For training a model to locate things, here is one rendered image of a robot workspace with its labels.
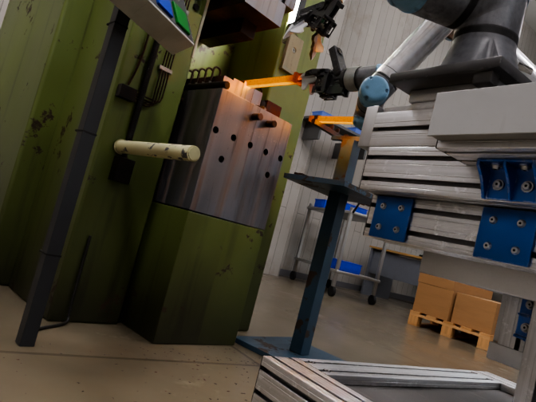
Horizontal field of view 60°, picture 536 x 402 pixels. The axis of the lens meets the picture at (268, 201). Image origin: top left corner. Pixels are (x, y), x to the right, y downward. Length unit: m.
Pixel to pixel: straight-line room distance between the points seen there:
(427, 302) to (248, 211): 2.99
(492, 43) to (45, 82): 1.63
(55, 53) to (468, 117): 1.70
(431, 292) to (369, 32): 4.03
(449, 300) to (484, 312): 0.30
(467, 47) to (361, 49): 6.11
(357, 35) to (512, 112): 6.37
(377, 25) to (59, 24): 5.73
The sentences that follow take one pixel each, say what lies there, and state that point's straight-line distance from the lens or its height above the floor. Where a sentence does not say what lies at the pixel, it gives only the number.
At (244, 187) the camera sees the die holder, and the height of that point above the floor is 0.61.
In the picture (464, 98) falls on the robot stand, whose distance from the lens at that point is 0.75.
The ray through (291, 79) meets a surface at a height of 1.00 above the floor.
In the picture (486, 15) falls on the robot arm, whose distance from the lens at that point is 0.99.
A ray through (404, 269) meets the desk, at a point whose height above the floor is 0.47.
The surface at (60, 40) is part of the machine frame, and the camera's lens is 2.13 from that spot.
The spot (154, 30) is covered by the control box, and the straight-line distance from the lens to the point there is 1.44.
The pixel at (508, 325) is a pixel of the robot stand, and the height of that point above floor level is 0.40.
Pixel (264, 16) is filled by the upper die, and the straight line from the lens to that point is 1.95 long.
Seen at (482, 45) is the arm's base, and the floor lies 0.87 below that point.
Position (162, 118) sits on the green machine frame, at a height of 0.77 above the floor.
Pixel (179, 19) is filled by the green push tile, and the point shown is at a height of 0.99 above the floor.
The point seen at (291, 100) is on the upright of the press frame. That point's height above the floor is 1.09.
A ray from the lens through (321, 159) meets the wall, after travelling 6.40.
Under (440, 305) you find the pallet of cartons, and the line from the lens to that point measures 4.51.
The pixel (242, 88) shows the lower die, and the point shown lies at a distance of 1.83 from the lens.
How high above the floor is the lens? 0.45
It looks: 4 degrees up
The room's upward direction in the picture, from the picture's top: 15 degrees clockwise
